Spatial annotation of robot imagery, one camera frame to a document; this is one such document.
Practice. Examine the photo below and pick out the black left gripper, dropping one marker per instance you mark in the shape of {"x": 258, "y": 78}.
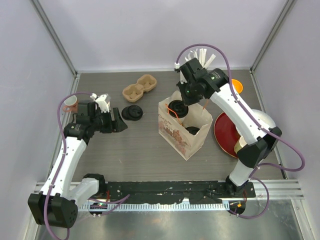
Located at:
{"x": 117, "y": 125}

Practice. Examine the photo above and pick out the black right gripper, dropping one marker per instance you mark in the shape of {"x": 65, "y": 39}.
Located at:
{"x": 187, "y": 102}

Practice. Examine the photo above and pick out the stack of black cup lids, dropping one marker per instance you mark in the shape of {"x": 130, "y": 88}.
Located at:
{"x": 132, "y": 113}

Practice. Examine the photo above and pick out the black cup lid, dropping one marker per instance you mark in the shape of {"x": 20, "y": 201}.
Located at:
{"x": 177, "y": 109}
{"x": 192, "y": 130}

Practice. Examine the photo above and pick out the white paper cup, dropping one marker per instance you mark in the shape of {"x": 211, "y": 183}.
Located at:
{"x": 180, "y": 117}

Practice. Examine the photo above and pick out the paper bag with orange handles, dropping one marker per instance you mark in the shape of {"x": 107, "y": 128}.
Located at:
{"x": 176, "y": 135}

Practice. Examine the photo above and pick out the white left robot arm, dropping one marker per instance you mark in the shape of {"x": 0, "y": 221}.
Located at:
{"x": 56, "y": 204}

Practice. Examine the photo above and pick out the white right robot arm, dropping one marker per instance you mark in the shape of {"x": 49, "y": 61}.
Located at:
{"x": 221, "y": 92}

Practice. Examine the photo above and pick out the orange bowl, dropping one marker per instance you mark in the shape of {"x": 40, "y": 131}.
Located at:
{"x": 238, "y": 86}

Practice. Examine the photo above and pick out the small pink ceramic teacup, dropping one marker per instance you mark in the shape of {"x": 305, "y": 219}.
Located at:
{"x": 71, "y": 104}

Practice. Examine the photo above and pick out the red round tray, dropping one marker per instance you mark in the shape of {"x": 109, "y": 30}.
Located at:
{"x": 226, "y": 135}

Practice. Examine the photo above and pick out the yellow mug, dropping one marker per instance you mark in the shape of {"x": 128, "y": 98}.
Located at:
{"x": 239, "y": 144}

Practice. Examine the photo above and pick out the white paper plate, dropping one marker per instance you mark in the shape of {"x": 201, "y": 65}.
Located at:
{"x": 262, "y": 120}

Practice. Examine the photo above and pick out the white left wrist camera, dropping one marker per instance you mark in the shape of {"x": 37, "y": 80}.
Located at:
{"x": 103, "y": 102}

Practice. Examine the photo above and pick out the perforated cable duct rail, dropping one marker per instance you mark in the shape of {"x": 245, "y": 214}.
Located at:
{"x": 91, "y": 206}

